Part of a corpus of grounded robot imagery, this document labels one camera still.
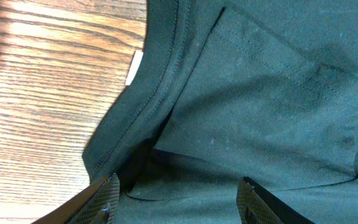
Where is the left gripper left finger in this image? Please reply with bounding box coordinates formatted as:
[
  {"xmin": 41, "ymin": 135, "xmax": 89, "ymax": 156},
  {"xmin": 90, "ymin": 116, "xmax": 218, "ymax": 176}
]
[{"xmin": 33, "ymin": 174, "xmax": 120, "ymax": 224}]

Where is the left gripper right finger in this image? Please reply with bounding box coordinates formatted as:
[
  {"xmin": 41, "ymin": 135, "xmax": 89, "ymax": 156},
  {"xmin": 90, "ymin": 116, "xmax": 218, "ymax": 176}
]
[{"xmin": 236, "ymin": 177, "xmax": 313, "ymax": 224}]

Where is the black t-shirt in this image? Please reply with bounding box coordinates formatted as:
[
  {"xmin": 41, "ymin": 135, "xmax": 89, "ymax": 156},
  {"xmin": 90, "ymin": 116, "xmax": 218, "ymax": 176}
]
[{"xmin": 83, "ymin": 1, "xmax": 358, "ymax": 223}]

